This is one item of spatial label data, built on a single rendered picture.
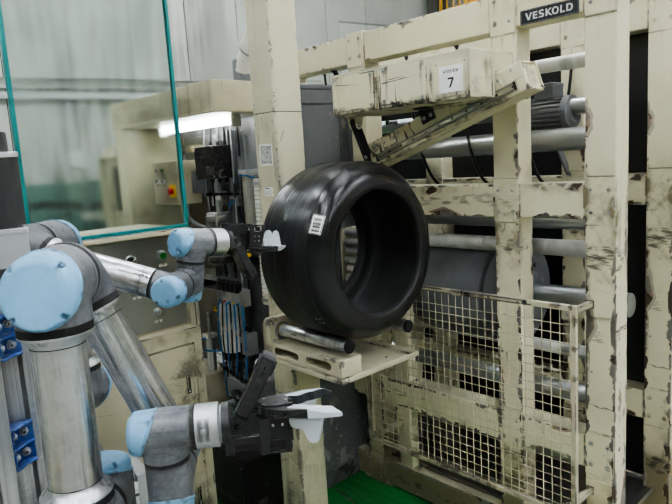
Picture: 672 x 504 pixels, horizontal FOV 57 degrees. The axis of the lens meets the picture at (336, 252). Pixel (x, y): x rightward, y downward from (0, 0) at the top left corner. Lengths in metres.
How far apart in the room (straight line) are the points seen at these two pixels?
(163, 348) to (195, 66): 9.82
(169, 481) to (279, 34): 1.57
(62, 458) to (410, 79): 1.50
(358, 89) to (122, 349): 1.37
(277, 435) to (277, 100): 1.37
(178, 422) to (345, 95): 1.50
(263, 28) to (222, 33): 9.96
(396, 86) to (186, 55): 9.85
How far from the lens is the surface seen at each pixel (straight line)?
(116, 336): 1.17
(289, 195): 1.92
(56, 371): 1.06
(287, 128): 2.20
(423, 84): 2.04
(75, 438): 1.10
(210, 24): 12.12
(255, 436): 1.09
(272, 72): 2.19
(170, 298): 1.51
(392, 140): 2.30
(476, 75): 1.96
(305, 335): 2.05
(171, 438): 1.08
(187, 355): 2.35
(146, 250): 2.27
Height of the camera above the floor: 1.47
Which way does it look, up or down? 8 degrees down
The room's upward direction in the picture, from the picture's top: 4 degrees counter-clockwise
